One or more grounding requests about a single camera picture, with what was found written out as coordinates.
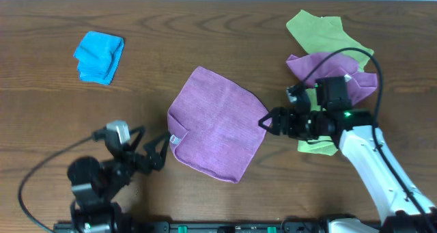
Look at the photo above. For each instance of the folded blue cloth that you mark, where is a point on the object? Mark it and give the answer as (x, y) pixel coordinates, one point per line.
(98, 55)

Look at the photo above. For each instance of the crumpled purple cloth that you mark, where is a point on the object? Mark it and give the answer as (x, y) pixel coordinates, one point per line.
(359, 84)

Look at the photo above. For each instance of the green cloth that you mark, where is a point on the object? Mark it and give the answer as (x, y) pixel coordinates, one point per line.
(322, 145)
(321, 34)

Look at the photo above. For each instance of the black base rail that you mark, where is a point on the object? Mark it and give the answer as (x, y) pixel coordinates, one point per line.
(165, 227)

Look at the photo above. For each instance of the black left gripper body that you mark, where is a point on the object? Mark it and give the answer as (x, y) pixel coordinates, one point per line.
(137, 156)

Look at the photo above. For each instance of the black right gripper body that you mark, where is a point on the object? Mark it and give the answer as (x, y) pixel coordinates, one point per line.
(285, 121)

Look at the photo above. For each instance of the lower green cloth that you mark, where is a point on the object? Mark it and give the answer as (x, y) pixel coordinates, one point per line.
(322, 145)

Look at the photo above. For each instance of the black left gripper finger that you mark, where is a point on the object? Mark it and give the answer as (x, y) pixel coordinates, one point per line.
(139, 133)
(156, 152)

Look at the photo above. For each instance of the purple microfiber cloth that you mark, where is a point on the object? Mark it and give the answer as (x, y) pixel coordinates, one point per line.
(214, 127)

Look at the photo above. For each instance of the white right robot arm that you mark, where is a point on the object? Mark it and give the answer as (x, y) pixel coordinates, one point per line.
(400, 205)

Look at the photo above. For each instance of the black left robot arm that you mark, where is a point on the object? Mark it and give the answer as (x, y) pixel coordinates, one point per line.
(95, 183)

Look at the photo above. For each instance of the upper green cloth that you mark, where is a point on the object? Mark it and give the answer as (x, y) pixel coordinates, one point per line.
(321, 34)

